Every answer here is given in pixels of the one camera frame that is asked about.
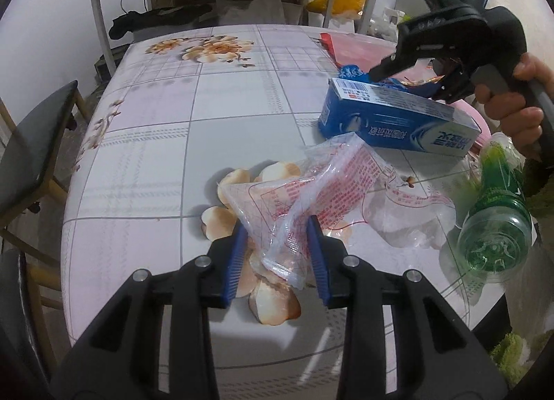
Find floral tablecloth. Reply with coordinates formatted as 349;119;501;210
61;23;511;372

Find clear plastic wrapper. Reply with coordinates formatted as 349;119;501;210
342;177;457;251

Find red snack packet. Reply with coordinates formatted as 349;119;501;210
319;31;401;69

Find blue snack wrapper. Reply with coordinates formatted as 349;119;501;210
338;63;438;100

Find black seat chair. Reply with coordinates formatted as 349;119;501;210
0;80;93;310

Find clear plastic bag red print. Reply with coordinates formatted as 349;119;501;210
216;132;390;292

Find white sack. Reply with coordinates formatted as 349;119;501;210
216;0;304;26

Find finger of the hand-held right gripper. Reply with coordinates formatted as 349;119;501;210
433;68;474;103
368;47;438;82

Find blue toothpaste box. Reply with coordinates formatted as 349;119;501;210
318;77;483;158

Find person's right hand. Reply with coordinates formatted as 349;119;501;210
474;53;554;162

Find black cloth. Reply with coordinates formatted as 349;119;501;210
108;4;217;41

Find green plastic bottle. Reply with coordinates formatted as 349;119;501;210
456;132;534;284

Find crumpled clear plastic bags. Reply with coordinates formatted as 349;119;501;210
368;10;403;39

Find person's fuzzy garment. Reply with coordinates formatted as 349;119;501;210
489;331;550;388

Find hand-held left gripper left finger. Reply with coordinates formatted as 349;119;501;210
47;224;249;400

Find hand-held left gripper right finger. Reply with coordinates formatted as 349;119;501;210
305;215;509;400

